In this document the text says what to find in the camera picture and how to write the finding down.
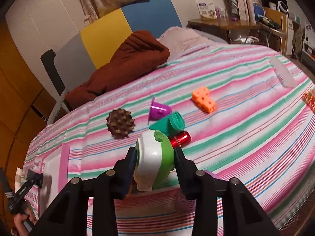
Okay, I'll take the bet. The red metallic cylinder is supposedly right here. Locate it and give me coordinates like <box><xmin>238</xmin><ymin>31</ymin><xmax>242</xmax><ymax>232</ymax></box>
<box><xmin>168</xmin><ymin>131</ymin><xmax>191</xmax><ymax>148</ymax></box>

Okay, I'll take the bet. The green white plug-in device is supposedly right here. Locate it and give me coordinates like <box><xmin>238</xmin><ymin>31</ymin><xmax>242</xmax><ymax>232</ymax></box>
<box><xmin>133</xmin><ymin>130</ymin><xmax>175</xmax><ymax>192</ymax></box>

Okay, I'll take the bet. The teal plastic spool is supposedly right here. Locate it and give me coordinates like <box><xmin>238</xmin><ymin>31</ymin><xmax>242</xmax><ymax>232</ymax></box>
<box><xmin>149</xmin><ymin>111</ymin><xmax>185</xmax><ymax>136</ymax></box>

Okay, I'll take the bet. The orange cube block piece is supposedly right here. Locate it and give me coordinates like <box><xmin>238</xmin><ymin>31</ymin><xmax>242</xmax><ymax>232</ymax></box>
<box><xmin>192</xmin><ymin>86</ymin><xmax>216</xmax><ymax>113</ymax></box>

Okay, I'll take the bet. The purple oval case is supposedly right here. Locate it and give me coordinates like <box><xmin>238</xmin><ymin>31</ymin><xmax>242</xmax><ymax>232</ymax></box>
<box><xmin>176</xmin><ymin>170</ymin><xmax>217</xmax><ymax>217</ymax></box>

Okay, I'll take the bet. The person left hand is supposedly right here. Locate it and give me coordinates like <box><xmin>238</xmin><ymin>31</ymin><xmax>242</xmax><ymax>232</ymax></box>
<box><xmin>13</xmin><ymin>207</ymin><xmax>37</xmax><ymax>236</ymax></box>

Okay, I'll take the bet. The pink rimmed white tray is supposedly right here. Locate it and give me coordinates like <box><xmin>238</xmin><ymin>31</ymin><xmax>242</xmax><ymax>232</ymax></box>
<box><xmin>38</xmin><ymin>143</ymin><xmax>70</xmax><ymax>216</ymax></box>

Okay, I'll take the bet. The striped pink bed cover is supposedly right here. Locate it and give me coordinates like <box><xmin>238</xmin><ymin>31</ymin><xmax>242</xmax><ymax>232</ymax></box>
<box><xmin>23</xmin><ymin>44</ymin><xmax>314</xmax><ymax>228</ymax></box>

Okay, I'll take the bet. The brown knobbed massage brush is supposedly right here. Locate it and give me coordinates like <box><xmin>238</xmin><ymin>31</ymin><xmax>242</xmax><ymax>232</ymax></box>
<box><xmin>106</xmin><ymin>108</ymin><xmax>135</xmax><ymax>138</ymax></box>

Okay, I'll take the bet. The purple plastic cup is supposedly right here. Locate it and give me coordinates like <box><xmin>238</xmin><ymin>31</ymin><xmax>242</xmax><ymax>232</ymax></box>
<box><xmin>148</xmin><ymin>97</ymin><xmax>172</xmax><ymax>122</ymax></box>

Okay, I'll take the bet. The orange basket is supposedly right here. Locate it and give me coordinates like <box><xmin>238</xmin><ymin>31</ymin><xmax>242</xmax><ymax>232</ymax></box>
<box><xmin>302</xmin><ymin>88</ymin><xmax>315</xmax><ymax>113</ymax></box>

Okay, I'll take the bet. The clear plastic comb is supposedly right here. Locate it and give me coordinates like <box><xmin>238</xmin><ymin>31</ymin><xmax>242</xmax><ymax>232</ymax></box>
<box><xmin>270</xmin><ymin>56</ymin><xmax>297</xmax><ymax>88</ymax></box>

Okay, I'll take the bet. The grey yellow blue headboard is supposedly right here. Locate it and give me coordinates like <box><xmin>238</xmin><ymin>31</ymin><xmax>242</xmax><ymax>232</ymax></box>
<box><xmin>41</xmin><ymin>0</ymin><xmax>182</xmax><ymax>94</ymax></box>

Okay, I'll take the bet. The dark red quilted jacket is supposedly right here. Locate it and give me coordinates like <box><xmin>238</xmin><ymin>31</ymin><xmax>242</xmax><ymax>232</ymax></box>
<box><xmin>65</xmin><ymin>30</ymin><xmax>170</xmax><ymax>109</ymax></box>

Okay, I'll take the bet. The wooden side desk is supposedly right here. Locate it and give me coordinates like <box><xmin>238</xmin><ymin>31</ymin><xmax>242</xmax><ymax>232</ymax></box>
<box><xmin>187</xmin><ymin>18</ymin><xmax>260</xmax><ymax>43</ymax></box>

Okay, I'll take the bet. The pink pillow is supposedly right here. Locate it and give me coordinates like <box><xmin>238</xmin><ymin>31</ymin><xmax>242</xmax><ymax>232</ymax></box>
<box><xmin>157</xmin><ymin>27</ymin><xmax>227</xmax><ymax>56</ymax></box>

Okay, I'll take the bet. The white product box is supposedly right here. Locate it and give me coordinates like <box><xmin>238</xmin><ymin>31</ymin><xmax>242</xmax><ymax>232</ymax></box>
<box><xmin>195</xmin><ymin>0</ymin><xmax>217</xmax><ymax>20</ymax></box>

